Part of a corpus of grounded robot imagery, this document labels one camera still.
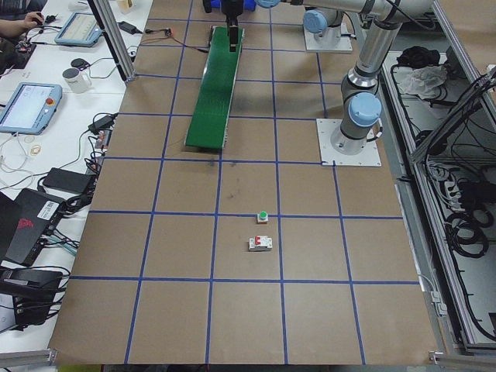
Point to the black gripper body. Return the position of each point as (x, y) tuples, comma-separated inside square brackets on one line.
[(232, 8)]

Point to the person's hand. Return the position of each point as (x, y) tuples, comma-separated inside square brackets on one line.
[(30, 21)]

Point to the black power adapter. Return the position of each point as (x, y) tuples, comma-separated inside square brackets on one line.
[(129, 28)]

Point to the green conveyor belt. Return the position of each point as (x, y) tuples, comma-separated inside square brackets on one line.
[(208, 126)]

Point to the far blue teach pendant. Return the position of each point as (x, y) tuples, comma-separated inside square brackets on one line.
[(80, 30)]

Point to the blue teach pendant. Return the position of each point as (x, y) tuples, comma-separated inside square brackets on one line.
[(30, 108), (80, 30)]

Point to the white mug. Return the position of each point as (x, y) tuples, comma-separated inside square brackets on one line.
[(78, 81)]

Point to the green push button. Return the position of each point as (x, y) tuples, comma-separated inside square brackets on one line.
[(262, 217)]

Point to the near blue teach pendant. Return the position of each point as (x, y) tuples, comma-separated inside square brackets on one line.
[(30, 108)]

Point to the white red circuit breaker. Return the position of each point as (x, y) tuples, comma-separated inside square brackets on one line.
[(260, 244)]

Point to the black laptop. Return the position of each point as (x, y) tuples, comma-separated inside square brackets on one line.
[(24, 221)]

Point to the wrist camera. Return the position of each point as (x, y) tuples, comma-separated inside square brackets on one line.
[(209, 5)]

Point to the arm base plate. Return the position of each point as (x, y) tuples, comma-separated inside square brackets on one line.
[(338, 150), (332, 40)]

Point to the aluminium frame post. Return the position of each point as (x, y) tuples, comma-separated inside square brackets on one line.
[(107, 23)]

